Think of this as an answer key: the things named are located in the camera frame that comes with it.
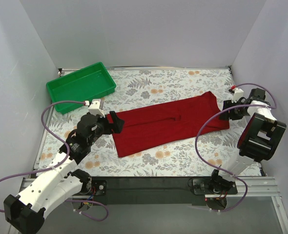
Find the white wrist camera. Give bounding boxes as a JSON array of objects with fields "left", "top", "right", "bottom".
[
  {"left": 229, "top": 86, "right": 244, "bottom": 103},
  {"left": 84, "top": 98, "right": 105, "bottom": 118}
]

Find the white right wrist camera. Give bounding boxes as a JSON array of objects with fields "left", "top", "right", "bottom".
[{"left": 229, "top": 86, "right": 244, "bottom": 103}]

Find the green plastic tray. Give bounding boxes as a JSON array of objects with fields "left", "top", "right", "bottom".
[{"left": 46, "top": 62, "right": 116, "bottom": 102}]

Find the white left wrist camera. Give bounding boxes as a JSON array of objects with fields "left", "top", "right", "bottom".
[{"left": 84, "top": 98, "right": 105, "bottom": 118}]

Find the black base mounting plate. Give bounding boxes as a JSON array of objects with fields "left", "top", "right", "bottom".
[{"left": 82, "top": 176, "right": 238, "bottom": 210}]

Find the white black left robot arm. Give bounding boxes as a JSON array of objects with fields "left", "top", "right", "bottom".
[{"left": 3, "top": 111, "right": 124, "bottom": 234}]

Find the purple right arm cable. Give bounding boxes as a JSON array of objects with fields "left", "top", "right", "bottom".
[{"left": 194, "top": 83, "right": 278, "bottom": 213}]

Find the floral patterned table mat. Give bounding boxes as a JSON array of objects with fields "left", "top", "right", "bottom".
[{"left": 34, "top": 69, "right": 247, "bottom": 176}]

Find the red t shirt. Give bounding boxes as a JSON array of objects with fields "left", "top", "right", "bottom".
[{"left": 113, "top": 91, "right": 229, "bottom": 158}]

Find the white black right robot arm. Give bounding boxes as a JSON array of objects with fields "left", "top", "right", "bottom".
[{"left": 208, "top": 86, "right": 287, "bottom": 194}]

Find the aluminium frame rail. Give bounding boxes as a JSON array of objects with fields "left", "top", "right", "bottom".
[{"left": 9, "top": 176, "right": 288, "bottom": 234}]

